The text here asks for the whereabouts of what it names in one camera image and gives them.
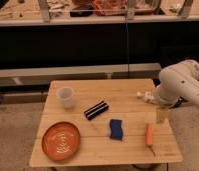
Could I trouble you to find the orange ceramic bowl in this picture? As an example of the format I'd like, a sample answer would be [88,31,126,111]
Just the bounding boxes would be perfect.
[41,122,81,161]

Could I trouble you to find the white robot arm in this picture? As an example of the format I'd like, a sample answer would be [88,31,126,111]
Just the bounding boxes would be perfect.
[156,60,199,108]

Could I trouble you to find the black white striped block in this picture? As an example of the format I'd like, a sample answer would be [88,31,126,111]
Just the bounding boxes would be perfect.
[84,101,109,120]

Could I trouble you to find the translucent plastic cup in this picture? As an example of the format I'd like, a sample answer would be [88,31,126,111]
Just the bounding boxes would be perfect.
[56,87,74,108]

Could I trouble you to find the blue sponge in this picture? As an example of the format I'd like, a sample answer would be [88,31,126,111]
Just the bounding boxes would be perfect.
[109,119,123,140]

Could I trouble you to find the small white bottle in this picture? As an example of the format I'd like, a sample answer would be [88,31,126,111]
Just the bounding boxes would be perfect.
[137,91,156,104]

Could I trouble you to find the orange handled tool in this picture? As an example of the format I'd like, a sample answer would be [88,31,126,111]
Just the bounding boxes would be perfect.
[145,123,156,156]

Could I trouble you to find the thin vertical cable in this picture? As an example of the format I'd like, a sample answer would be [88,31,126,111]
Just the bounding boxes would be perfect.
[124,18,131,80]

